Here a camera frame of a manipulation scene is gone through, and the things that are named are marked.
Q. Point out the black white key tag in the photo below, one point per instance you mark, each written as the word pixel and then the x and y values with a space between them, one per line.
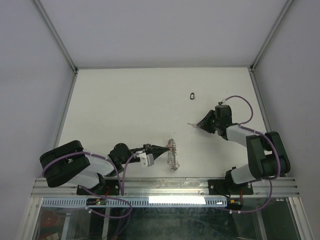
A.
pixel 192 96

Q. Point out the white slotted cable duct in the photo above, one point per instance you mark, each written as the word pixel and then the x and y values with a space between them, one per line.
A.
pixel 175 201

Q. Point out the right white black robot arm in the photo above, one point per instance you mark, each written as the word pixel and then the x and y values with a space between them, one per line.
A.
pixel 266 154

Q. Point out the aluminium mounting rail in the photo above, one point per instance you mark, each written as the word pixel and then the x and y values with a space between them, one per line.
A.
pixel 283 187

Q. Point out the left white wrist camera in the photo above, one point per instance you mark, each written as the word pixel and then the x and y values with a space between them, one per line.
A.
pixel 146 160

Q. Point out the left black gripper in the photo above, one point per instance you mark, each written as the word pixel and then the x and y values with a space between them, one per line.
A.
pixel 155 150

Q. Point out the red handled key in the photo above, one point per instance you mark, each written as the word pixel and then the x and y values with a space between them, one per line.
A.
pixel 194 125

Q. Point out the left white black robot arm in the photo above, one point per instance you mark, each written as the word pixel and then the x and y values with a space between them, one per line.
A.
pixel 71 163

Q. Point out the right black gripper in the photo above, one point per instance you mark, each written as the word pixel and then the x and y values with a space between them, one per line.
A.
pixel 203 123

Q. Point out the metal disc with key rings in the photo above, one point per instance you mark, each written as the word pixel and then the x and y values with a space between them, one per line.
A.
pixel 172 159

